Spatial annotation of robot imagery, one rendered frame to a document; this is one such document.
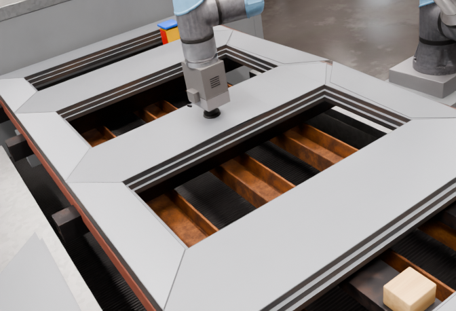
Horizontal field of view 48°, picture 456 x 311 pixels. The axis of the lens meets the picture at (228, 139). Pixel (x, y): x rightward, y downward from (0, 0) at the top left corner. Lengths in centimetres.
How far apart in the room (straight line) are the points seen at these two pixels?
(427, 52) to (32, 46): 126
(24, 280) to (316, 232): 53
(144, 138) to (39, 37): 78
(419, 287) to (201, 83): 61
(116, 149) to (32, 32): 78
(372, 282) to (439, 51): 88
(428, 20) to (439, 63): 13
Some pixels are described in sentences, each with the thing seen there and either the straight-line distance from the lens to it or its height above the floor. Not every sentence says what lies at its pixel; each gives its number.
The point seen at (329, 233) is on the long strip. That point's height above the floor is 85.
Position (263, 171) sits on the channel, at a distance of 125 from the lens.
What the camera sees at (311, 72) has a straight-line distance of 137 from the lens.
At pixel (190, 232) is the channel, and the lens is 116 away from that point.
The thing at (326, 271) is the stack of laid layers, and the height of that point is 84.
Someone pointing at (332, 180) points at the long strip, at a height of 85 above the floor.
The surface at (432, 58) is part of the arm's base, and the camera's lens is 161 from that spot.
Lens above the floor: 143
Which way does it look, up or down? 31 degrees down
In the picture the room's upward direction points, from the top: 10 degrees counter-clockwise
